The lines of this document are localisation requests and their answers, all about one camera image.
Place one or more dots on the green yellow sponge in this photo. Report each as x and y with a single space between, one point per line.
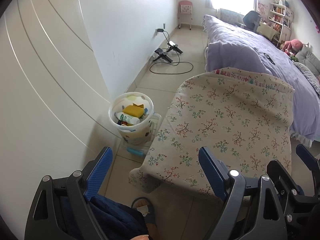
134 110

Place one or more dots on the white patterned trash bin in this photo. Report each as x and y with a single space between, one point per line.
132 134

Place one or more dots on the purple bed duvet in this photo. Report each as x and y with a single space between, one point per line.
231 46

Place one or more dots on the pink plush toy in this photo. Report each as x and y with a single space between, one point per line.
293 46

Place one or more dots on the person's blue trouser leg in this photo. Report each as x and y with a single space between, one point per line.
116 220

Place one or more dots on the foot in sandal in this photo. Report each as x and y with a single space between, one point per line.
145 207

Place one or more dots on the yellow paper carton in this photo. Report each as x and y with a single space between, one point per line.
139 100

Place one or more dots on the white bookshelf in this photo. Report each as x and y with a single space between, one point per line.
281 17

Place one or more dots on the grey cushion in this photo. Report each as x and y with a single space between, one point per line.
306 57

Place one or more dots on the blue desk chair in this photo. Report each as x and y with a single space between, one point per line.
251 21

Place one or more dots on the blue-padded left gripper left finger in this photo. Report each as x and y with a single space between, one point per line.
60 207

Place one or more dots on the black device on floor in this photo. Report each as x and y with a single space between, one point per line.
162 55

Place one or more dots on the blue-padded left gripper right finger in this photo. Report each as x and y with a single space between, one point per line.
251 207

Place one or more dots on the pink child chair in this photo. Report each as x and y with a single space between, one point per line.
185 13

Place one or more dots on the floral tablecloth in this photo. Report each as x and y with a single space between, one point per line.
243 117

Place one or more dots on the white plastic bottle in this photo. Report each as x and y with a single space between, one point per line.
127 118

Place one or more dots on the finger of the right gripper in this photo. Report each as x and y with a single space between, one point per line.
308 159
283 182

